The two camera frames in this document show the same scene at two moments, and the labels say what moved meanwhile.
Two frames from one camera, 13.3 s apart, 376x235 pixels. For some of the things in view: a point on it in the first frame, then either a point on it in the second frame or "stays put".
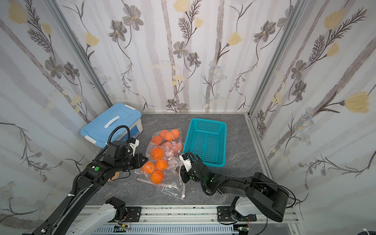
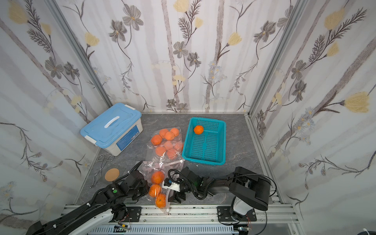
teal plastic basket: [207, 139] stays put
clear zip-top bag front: [162, 169] → [155, 174]
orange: [157, 176] → [160, 200]
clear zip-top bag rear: [173, 138] stays put
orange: [157, 153] → [157, 177]
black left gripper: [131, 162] → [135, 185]
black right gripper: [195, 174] → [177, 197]
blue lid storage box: [98, 130] stays put
